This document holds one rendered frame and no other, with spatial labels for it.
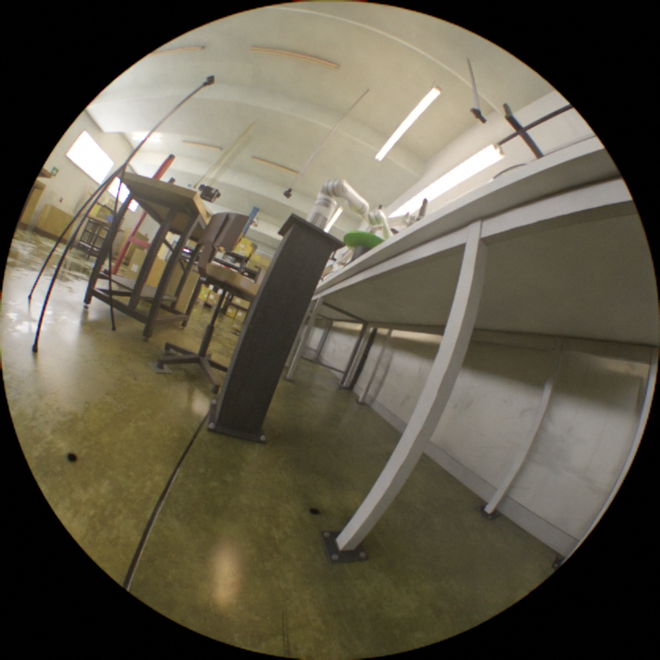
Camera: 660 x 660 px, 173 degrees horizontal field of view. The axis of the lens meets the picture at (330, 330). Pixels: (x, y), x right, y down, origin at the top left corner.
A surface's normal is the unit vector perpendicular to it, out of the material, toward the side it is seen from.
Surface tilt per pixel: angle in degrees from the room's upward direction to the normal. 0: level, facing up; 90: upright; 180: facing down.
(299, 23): 180
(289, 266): 90
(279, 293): 90
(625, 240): 180
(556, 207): 90
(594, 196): 90
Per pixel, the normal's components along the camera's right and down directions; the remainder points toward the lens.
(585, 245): -0.37, 0.93
